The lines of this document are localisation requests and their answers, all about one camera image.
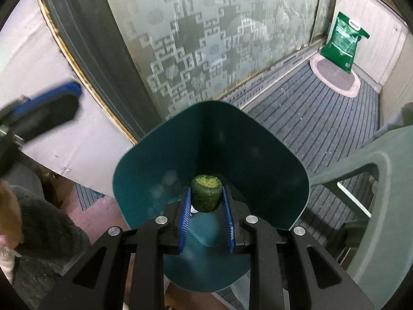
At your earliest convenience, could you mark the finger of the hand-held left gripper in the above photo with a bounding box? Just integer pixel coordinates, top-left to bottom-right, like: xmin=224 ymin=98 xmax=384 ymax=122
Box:
xmin=0 ymin=82 xmax=82 ymax=178

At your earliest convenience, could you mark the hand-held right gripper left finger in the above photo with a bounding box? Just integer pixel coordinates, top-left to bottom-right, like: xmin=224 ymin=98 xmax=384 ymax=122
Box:
xmin=38 ymin=185 xmax=193 ymax=310

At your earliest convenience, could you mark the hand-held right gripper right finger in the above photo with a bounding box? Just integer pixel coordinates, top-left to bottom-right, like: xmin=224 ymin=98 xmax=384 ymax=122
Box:
xmin=221 ymin=185 xmax=376 ymax=310

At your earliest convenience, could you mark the green cucumber stub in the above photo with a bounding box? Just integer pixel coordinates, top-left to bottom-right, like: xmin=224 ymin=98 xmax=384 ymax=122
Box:
xmin=190 ymin=174 xmax=223 ymax=213

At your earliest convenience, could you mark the grey striped floor mat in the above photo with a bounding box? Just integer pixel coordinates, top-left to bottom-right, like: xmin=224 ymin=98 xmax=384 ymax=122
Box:
xmin=75 ymin=61 xmax=381 ymax=304

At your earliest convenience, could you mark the person's grey fleece sleeve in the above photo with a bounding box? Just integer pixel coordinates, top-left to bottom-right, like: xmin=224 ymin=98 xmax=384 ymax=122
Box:
xmin=6 ymin=184 xmax=91 ymax=310

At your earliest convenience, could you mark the green plastic chair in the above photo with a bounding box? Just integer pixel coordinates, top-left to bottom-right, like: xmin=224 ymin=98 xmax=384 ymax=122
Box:
xmin=309 ymin=127 xmax=413 ymax=310

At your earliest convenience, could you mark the frosted patterned glass door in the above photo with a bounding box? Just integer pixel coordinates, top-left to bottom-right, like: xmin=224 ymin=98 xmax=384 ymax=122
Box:
xmin=40 ymin=0 xmax=333 ymax=144

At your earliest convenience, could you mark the pink oval mat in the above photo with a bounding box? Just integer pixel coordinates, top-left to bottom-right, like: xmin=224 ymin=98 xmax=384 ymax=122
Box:
xmin=309 ymin=55 xmax=361 ymax=97

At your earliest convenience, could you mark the green printed bag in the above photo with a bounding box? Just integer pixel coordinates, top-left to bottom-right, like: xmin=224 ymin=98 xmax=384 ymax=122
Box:
xmin=320 ymin=11 xmax=371 ymax=74

